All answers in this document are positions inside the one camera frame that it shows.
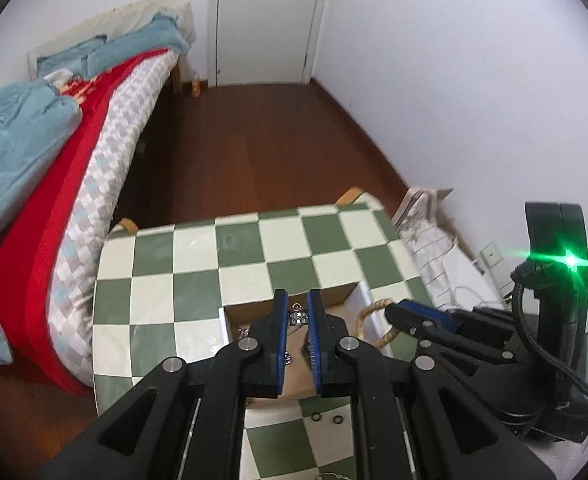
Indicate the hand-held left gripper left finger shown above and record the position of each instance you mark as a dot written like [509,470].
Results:
[279,317]

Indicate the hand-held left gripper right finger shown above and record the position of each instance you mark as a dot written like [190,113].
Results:
[315,325]

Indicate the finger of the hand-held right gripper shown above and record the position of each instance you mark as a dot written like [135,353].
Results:
[426,311]
[402,319]

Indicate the white cardboard box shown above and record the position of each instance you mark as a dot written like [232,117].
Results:
[345,299]

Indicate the white striped cloth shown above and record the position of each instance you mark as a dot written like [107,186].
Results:
[423,245]

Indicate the green white checkered table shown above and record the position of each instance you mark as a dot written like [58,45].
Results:
[194,270]

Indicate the bed with checkered sheet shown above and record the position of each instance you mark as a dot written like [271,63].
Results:
[124,160]

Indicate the small bottle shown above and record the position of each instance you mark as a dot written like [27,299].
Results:
[195,85]

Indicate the white door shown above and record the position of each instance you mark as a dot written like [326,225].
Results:
[269,20]

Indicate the blue pillow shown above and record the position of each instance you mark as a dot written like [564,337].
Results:
[124,45]

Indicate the blue quilt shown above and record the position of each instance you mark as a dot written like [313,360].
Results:
[14,145]

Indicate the cream headboard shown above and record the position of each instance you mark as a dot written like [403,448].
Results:
[124,12]

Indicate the wall outlet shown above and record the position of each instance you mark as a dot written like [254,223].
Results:
[491,255]

